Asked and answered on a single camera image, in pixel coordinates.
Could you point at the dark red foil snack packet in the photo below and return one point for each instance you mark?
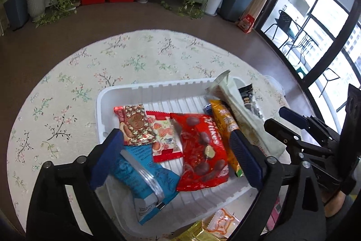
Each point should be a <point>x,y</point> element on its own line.
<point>134,125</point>

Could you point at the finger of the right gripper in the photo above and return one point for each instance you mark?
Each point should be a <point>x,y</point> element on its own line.
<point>314,126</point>
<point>291,140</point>

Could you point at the black balcony chair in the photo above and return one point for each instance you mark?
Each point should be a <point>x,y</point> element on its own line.
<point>287,25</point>

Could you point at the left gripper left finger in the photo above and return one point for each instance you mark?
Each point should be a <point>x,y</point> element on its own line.
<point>103,157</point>

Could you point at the orange yellow snack packet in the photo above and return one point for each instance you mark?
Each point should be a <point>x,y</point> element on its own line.
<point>226,124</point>

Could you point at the white plastic tray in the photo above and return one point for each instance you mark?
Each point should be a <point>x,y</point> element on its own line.
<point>188,96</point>

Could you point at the red chocolate ball bag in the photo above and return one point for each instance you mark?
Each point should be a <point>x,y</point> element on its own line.
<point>205,162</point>

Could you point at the clear orange print snack packet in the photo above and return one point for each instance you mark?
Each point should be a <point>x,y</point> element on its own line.
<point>222,224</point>

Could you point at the dark blue cookie packet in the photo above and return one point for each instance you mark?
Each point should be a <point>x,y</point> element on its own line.
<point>208,109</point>

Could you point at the long black snack packet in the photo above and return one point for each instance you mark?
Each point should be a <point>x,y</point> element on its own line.
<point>246,93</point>

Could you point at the small red paper bag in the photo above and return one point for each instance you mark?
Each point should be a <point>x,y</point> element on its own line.
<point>246,24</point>

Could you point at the floral round tablecloth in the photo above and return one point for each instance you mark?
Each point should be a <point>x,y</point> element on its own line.
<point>57,121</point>

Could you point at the white long snack pouch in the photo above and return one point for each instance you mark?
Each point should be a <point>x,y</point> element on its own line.
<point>224,88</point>

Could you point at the strawberry pattern red snack packet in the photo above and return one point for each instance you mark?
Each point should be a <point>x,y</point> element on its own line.
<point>167,144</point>

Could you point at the gold foil snack packet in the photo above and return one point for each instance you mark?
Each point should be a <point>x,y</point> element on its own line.
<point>196,232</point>

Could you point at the person right hand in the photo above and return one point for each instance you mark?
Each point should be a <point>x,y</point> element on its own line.
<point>333,203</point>

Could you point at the pink snack packet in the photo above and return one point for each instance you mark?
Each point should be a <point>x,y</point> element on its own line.
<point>274,215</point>

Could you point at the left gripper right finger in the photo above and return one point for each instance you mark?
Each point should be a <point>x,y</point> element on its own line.
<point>250,158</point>

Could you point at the blue snack packet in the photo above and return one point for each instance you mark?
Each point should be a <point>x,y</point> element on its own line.
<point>152,186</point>

